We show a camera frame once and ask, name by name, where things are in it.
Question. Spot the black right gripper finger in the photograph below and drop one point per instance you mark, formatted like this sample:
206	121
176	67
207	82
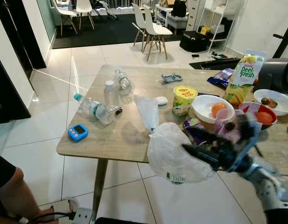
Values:
214	137
202	153

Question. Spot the white plastic carrier bag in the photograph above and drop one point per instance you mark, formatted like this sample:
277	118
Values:
169	156

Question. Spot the water bottle with teal cap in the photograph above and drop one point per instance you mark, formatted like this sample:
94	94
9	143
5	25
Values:
95	110

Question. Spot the small dark round fruit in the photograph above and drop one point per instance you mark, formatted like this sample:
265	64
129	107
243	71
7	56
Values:
230	126

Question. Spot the pink plastic jug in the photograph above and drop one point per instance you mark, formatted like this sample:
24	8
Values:
223	119

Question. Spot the purple drinks can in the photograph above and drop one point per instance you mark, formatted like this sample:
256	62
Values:
191	126

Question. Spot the orange fruit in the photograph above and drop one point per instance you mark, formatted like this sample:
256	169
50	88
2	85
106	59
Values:
218	110

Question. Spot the deep white bowl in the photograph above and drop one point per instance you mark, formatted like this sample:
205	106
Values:
202	105

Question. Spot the red bowl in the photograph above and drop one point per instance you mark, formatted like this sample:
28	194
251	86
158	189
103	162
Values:
270	126

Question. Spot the red tomato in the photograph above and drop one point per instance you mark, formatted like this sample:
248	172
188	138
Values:
265	117

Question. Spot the yellow instant noodle cup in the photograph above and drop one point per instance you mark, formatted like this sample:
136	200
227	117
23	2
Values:
184	100

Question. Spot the blue snack packet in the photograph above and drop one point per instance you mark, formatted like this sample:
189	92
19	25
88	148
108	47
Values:
221	77

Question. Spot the brown fruit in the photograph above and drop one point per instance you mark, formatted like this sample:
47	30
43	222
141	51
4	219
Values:
268	101

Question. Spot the small white round case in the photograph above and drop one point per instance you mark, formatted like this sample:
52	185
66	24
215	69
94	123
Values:
161	100

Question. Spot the shallow white bowl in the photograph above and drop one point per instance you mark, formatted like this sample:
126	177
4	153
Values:
283	106

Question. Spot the Peel Fresh juice carton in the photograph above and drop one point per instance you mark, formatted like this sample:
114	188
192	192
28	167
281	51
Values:
245	77

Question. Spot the small clear plastic bag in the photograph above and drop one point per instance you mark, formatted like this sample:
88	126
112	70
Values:
147	112

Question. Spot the long black floor pad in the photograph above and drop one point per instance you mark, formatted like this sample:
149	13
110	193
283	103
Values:
214	63

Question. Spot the black round kitchen appliance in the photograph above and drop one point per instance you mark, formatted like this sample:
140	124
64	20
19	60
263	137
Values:
274	74

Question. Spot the small black key fob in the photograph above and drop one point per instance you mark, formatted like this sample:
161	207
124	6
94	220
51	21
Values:
118	111

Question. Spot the black duffel bag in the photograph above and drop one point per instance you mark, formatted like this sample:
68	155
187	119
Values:
194	41

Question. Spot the crumpled clear plastic bottle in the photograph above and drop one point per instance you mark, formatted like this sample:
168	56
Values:
124	84

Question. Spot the water bottle with white cap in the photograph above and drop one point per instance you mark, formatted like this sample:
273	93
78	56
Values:
110	95

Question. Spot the light wooden dining table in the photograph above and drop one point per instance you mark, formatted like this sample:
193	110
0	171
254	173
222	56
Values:
88	149

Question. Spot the black metal stand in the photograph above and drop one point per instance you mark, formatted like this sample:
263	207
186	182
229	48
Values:
284	44

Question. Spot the white metal shelf rack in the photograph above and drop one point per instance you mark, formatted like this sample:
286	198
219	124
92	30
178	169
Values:
216	18

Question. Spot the white chair with wooden legs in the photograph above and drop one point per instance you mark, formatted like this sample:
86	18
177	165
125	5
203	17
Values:
155	30
83	8
65	11
139	23

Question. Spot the low white bench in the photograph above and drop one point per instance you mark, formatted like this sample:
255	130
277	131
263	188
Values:
169	21

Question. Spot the blue digital kitchen timer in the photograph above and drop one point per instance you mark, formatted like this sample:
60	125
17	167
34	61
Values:
78	132

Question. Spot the white drawer cabinet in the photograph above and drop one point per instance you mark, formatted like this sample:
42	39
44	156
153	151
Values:
194	11

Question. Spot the black backpack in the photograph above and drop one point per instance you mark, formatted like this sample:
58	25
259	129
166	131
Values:
179	8

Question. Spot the white power strip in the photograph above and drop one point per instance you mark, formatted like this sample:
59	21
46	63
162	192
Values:
82	216

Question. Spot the white slide sandal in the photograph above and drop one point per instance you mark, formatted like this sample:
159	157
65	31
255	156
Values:
72	203

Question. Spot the dark grey area rug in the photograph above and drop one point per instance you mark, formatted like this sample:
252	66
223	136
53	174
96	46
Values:
111	33

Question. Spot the person in black shorts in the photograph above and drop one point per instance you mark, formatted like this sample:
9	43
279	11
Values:
9	191

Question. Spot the black door panel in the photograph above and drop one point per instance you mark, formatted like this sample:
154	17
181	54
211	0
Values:
23	32
4	93

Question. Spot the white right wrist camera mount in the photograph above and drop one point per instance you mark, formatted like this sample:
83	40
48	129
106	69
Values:
250	142

